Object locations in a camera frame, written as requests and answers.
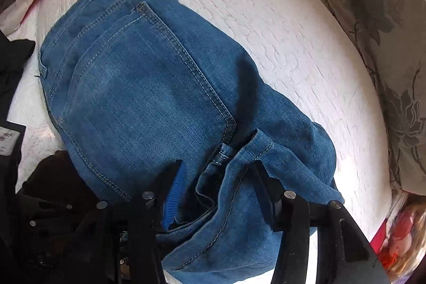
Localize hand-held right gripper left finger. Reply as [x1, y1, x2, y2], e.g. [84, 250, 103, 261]
[47, 160, 187, 284]

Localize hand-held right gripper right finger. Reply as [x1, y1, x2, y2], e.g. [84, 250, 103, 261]
[251, 164, 391, 284]

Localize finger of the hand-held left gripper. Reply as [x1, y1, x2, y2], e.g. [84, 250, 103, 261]
[18, 194, 97, 258]

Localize blue denim pants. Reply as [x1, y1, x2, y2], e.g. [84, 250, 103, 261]
[39, 0, 345, 283]

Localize dark brown cloth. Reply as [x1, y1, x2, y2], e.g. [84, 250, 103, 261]
[23, 151, 97, 201]

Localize dark jacket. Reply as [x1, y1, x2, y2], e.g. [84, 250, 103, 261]
[0, 33, 35, 118]

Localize red cushion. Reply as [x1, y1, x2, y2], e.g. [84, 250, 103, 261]
[371, 226, 388, 253]

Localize orange floral cloth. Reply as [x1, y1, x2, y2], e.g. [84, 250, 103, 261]
[376, 191, 426, 284]

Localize white and red cloth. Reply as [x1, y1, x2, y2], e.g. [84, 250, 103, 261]
[0, 0, 57, 35]

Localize white quilted bed cover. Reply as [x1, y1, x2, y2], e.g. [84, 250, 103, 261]
[7, 0, 393, 284]

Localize grey floral pillow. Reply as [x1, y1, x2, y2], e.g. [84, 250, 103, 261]
[316, 0, 426, 195]

